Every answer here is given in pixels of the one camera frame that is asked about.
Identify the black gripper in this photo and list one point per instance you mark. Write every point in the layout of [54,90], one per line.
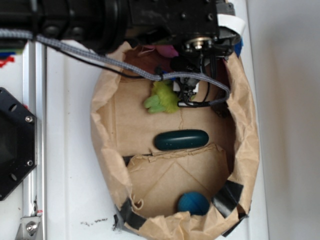
[195,28]

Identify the pink plush bunny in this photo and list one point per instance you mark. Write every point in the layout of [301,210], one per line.
[167,51]

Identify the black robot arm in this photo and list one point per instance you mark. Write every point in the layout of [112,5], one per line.
[95,28]

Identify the green plush frog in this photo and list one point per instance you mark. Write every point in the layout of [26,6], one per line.
[162,98]

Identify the brown rock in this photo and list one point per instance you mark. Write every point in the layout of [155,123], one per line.
[221,109]

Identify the dark green oval case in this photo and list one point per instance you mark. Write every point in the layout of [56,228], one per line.
[181,139]

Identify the brown paper bag bin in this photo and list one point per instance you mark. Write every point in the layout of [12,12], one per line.
[146,183]

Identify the blue ball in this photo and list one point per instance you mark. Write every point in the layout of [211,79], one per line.
[193,202]

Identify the white plastic tray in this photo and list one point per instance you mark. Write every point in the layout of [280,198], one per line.
[78,205]

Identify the aluminium extrusion rail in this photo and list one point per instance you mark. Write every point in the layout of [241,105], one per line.
[34,96]

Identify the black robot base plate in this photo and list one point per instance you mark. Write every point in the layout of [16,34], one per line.
[17,143]

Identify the metal corner bracket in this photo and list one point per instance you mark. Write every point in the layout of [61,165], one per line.
[30,228]

